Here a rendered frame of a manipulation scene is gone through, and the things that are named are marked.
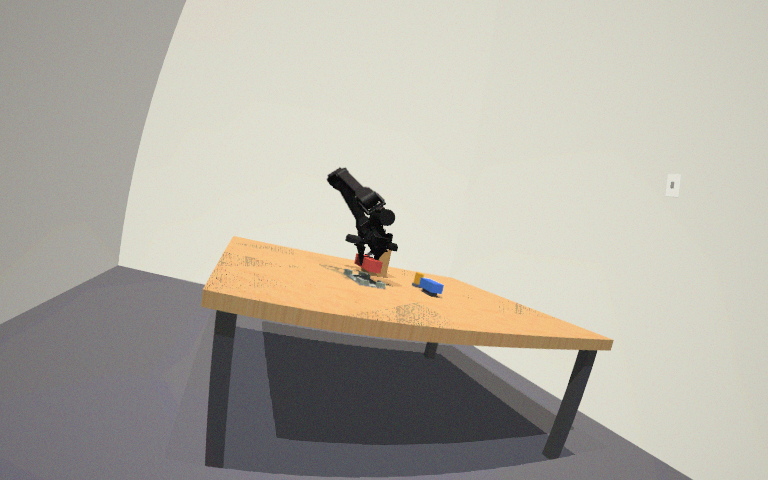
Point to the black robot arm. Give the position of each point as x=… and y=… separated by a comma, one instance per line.
x=366, y=198

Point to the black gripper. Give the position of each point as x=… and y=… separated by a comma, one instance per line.
x=360, y=242

